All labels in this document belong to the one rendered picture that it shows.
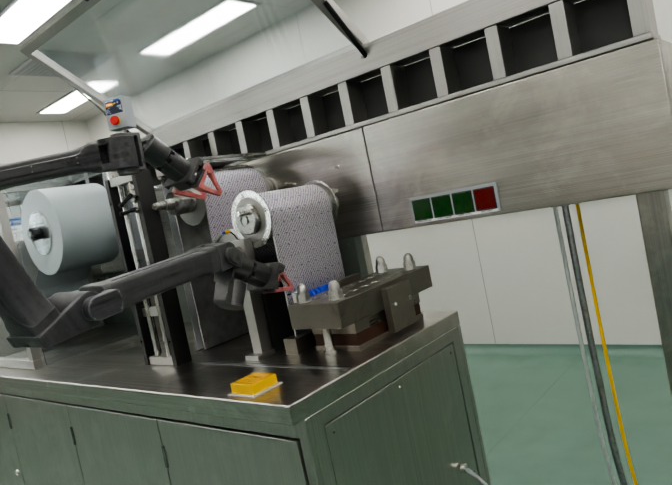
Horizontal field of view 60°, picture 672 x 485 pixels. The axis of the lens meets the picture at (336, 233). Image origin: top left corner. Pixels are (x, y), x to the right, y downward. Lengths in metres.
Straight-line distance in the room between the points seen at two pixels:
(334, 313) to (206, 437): 0.40
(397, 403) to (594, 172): 0.67
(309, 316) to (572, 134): 0.71
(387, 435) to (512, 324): 2.89
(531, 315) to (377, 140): 2.68
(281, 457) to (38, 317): 0.55
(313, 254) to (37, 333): 0.79
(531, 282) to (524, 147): 2.68
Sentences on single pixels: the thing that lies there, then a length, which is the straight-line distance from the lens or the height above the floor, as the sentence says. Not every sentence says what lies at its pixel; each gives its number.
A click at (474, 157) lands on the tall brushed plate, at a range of 1.48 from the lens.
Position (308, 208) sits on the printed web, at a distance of 1.56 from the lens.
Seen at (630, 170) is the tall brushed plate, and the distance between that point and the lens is 1.37.
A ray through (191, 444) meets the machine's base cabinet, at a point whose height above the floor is 0.77.
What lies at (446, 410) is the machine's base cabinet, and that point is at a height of 0.68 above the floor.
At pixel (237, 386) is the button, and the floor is 0.92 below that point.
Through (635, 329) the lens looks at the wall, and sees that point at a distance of 3.95.
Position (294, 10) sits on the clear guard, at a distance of 1.68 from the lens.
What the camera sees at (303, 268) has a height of 1.10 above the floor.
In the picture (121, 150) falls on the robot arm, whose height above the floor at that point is 1.44.
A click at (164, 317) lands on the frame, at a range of 1.66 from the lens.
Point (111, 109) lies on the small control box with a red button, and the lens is 2.00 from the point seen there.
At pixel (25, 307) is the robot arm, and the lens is 0.97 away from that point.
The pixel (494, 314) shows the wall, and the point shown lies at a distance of 4.23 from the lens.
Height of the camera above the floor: 1.25
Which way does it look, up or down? 3 degrees down
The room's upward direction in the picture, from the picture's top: 12 degrees counter-clockwise
